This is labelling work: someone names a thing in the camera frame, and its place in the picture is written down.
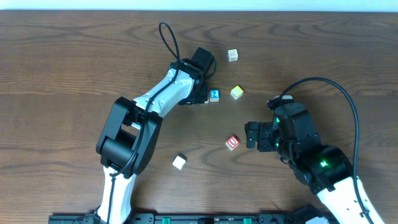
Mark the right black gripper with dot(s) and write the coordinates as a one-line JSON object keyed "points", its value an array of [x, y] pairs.
{"points": [[259, 135]]}

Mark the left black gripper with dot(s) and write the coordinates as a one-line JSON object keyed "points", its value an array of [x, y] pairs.
{"points": [[199, 96]]}

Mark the blue number 2 block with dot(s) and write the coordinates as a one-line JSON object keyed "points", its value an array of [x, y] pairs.
{"points": [[214, 95]]}

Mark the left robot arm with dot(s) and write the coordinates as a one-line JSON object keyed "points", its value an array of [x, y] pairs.
{"points": [[127, 141]]}

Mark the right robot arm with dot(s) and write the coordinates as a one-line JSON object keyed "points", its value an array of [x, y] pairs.
{"points": [[323, 168]]}

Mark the white letter M block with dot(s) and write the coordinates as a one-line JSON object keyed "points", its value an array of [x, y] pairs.
{"points": [[232, 55]]}

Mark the yellow topped wooden block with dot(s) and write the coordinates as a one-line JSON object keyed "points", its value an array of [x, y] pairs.
{"points": [[236, 92]]}

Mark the red letter U block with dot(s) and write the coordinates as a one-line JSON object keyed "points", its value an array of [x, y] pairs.
{"points": [[232, 143]]}

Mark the plain white wooden block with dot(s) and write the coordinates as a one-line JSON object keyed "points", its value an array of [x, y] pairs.
{"points": [[179, 162]]}

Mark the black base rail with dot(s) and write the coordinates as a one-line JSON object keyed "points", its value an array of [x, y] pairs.
{"points": [[148, 218]]}

